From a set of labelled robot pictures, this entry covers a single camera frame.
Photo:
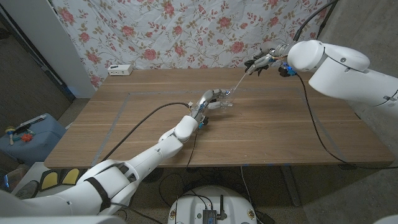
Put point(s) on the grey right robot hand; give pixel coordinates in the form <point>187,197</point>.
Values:
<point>267,56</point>

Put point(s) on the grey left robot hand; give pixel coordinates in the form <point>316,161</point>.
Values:
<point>211,97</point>

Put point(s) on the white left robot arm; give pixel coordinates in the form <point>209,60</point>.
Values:
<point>136,165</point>

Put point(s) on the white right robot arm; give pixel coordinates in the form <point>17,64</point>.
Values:
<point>345,71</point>

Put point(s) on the floral backdrop cloth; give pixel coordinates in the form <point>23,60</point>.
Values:
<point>192,34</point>

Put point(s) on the black backdrop pole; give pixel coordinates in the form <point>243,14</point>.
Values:
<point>326,17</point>

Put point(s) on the white power strip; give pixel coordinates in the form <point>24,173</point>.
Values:
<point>119,70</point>

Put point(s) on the round black floor fan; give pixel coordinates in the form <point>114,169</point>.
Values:
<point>154,175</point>

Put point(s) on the white robot torso base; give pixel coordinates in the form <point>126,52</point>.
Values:
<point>192,205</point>

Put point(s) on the white table leg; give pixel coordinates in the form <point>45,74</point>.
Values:
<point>290,186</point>

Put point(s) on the yellow and black pad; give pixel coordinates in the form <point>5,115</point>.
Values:
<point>56,179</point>

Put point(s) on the blue storage box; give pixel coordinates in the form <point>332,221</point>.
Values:
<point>40,146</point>

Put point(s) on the red toy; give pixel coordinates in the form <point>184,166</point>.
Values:
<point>26,137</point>

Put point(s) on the yellow toy maraca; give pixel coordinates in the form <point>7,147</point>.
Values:
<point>10,132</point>

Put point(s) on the white wall panel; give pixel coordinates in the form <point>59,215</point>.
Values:
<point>46,37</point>

